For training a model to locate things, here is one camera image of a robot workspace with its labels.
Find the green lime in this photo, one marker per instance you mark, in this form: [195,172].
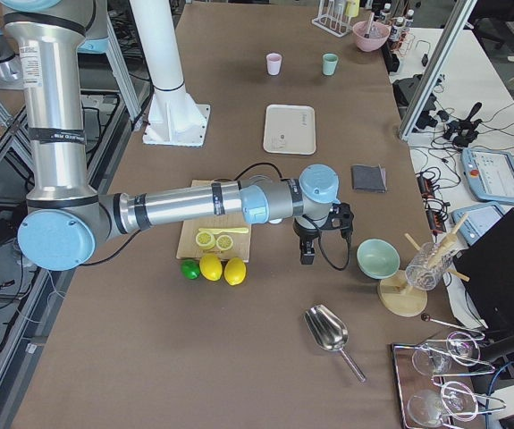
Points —
[190,269]

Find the lemon half right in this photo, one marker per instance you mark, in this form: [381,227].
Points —
[224,242]

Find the pink plastic cup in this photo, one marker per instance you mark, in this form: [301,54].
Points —
[273,63]

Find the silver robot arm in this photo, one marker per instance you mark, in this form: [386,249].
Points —
[67,219]

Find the green bowl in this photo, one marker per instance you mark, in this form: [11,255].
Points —
[378,259]

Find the whole yellow lemon right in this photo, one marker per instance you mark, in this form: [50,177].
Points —
[235,271]

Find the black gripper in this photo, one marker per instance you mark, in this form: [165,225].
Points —
[307,232]

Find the aluminium frame post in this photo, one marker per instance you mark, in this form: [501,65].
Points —
[450,33]

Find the pink bowl with ice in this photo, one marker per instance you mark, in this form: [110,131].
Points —
[369,42]

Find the wooden mug tree stand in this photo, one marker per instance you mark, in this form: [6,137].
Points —
[401,298]

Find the wooden cutting board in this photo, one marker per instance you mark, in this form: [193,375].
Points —
[194,246]

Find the clear glass mug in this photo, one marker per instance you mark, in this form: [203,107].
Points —
[426,269]

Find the black laptop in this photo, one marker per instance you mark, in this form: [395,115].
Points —
[490,265]

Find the metal scoop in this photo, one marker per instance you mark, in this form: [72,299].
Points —
[331,334]

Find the whole yellow lemon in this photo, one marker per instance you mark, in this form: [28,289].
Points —
[235,271]
[211,267]

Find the wine glass rack tray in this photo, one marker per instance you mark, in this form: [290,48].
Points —
[433,382]

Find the yellow plastic knife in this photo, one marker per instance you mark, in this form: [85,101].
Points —
[221,231]

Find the white wire rack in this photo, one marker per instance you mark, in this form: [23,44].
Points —
[335,16]

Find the lemon half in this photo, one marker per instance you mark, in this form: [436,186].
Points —
[224,242]
[205,240]

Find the cream rabbit tray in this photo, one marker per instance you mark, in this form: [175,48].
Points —
[290,130]

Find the grey folded cloth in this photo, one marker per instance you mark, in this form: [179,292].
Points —
[368,178]

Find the lemon half left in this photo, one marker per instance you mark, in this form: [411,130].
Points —
[205,240]

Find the whole yellow lemon left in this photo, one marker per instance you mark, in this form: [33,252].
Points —
[211,267]

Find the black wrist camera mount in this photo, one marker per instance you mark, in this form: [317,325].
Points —
[340,218]

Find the blue teach pendant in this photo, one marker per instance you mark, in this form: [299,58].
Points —
[490,174]
[481,217]

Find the green plastic cup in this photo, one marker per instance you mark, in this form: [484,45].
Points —
[330,62]

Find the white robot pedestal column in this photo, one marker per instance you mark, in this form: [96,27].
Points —
[174,118]

